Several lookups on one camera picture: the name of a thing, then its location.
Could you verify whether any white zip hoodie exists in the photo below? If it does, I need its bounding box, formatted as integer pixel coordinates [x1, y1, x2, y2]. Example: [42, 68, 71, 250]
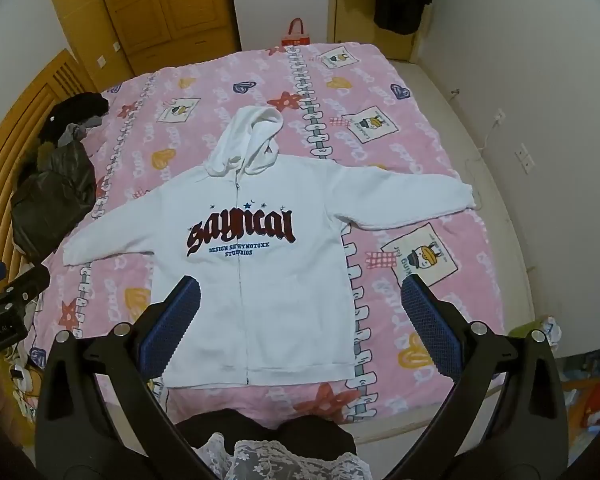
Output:
[62, 106, 475, 388]

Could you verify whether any dark olive jacket pile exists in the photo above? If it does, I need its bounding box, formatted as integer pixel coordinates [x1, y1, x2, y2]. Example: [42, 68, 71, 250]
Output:
[10, 141, 96, 263]

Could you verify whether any black and lace garment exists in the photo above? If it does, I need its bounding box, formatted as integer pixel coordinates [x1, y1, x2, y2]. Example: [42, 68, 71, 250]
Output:
[176, 410, 372, 480]

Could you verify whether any wooden headboard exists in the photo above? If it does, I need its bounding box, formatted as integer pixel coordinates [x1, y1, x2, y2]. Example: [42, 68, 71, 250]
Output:
[0, 50, 95, 280]

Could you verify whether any black garment on headboard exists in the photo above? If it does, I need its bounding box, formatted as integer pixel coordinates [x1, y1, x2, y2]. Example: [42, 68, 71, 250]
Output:
[38, 92, 109, 146]

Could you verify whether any wooden wardrobe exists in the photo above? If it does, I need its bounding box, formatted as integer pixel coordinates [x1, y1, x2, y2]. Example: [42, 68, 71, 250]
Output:
[104, 0, 239, 76]

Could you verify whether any pink patterned bed blanket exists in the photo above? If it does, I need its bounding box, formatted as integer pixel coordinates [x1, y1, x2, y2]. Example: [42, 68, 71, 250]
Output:
[24, 44, 503, 426]

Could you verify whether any red paper bag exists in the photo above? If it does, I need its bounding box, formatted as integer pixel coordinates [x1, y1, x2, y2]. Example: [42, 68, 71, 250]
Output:
[280, 18, 311, 47]

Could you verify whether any white wall switch plate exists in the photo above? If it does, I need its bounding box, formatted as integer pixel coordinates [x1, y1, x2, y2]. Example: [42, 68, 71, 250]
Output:
[515, 143, 535, 174]

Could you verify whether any wall socket with cable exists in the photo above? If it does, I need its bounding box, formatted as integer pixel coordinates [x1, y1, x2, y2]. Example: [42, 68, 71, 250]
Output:
[465, 108, 506, 180]

